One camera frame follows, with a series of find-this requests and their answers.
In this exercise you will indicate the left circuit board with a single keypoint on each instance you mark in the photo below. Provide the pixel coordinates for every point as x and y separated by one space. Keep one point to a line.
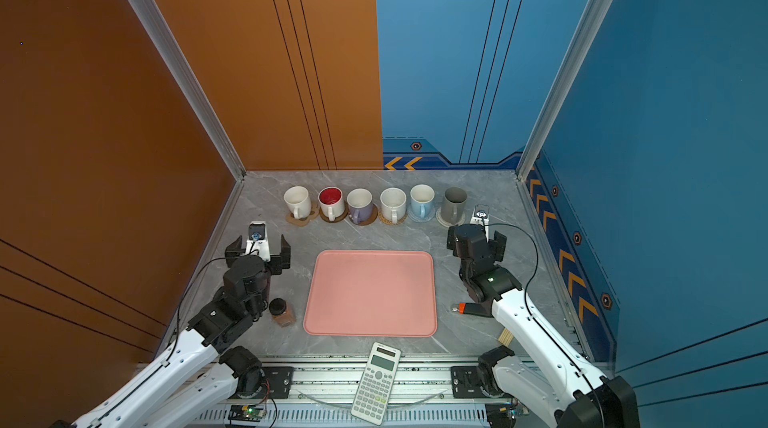
246 413

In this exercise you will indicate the white calculator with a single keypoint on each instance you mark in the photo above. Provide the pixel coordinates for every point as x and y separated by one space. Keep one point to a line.
376 383

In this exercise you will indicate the orange black utility knife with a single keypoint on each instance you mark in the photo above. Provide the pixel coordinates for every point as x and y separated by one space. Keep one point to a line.
473 309

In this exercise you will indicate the glossy brown wooden coaster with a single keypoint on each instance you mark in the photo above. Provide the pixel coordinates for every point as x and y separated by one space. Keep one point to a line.
372 219

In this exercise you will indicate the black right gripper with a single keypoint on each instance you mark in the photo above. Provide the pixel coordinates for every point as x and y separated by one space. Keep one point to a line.
497 245

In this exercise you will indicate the cork paw print coaster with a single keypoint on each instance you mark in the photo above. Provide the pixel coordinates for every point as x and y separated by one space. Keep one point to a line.
301 222

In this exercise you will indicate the matte brown wooden coaster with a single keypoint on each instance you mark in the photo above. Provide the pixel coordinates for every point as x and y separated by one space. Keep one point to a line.
336 219

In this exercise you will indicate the woven rattan coaster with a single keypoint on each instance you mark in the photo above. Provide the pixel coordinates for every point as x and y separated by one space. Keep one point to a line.
388 222

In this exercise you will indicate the circuit board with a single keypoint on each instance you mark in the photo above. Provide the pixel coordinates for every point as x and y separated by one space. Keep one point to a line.
504 415
246 413

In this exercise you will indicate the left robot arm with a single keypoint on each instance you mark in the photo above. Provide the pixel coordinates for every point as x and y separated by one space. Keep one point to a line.
203 366

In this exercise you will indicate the light blue rope coaster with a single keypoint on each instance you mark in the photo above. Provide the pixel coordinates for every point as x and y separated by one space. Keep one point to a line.
414 216

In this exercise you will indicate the red inside mug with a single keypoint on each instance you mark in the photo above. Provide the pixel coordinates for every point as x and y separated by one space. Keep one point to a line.
331 200

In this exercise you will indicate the grey mug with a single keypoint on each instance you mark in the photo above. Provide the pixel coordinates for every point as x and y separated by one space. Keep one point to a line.
454 202

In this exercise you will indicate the small wooden block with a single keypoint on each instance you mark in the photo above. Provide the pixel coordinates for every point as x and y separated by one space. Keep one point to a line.
506 338

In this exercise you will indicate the aluminium frame post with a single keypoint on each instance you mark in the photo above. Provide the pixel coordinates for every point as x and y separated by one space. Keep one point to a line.
161 35
586 31

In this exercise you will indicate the right circuit board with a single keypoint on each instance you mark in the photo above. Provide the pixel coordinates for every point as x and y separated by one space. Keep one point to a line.
504 415

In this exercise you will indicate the aluminium frame post left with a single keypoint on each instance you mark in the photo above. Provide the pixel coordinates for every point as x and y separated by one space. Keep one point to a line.
161 35

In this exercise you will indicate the light blue mug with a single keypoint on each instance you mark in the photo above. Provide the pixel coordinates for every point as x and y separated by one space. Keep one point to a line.
422 197

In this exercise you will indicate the cream mug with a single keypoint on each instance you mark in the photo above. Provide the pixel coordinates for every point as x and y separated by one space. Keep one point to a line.
393 203

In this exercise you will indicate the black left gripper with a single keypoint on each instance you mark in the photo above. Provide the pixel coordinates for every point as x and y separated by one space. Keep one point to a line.
281 261

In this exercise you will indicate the pink tray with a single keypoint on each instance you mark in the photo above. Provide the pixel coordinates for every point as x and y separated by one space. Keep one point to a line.
372 293

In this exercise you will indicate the white mug purple handle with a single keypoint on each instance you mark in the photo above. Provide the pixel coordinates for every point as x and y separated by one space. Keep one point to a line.
360 205

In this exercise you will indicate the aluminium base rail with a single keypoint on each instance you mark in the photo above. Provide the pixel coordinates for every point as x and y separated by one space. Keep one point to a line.
414 391

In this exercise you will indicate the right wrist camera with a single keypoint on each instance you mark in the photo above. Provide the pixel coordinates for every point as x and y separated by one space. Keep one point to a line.
480 216

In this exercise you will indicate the spice jar black lid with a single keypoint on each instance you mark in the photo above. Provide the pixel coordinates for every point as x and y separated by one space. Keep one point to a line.
281 312

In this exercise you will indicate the aluminium frame post right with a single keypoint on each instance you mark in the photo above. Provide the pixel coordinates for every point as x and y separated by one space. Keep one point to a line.
586 31

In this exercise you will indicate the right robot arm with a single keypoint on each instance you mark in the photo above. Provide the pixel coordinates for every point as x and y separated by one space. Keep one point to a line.
540 338

